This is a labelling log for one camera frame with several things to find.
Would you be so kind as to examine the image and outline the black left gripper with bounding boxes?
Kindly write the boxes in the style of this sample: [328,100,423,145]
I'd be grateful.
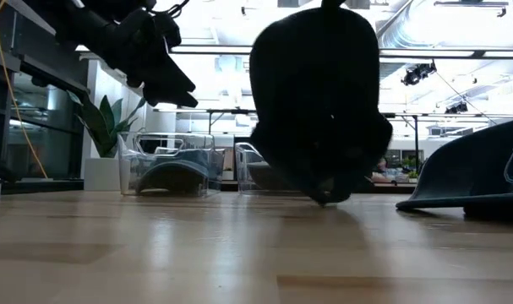
[107,10,199,109]

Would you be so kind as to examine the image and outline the blue denim cap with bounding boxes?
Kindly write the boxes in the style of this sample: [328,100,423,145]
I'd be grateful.
[395,117,513,212]
[135,145,217,196]

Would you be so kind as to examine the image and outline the clear plastic bin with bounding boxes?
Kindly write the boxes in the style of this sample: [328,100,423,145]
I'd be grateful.
[117,131,224,198]
[234,142,312,196]

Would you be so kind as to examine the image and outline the green plant in white pot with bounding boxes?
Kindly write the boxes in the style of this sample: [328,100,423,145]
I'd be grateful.
[65,90,148,192]

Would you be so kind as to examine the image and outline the person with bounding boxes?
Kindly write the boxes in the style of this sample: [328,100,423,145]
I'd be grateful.
[370,156,400,185]

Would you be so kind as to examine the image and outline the small green plant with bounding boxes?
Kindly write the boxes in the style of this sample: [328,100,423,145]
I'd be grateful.
[401,158,420,183]

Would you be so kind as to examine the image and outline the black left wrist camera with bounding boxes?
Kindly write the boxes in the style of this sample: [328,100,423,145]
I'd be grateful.
[154,12,183,48]

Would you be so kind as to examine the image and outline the black ceiling camera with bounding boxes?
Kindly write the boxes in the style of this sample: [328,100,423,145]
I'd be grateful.
[401,60,438,87]
[444,100,469,115]

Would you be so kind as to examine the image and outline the yellow extension cord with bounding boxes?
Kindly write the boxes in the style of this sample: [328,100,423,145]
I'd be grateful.
[0,0,49,179]

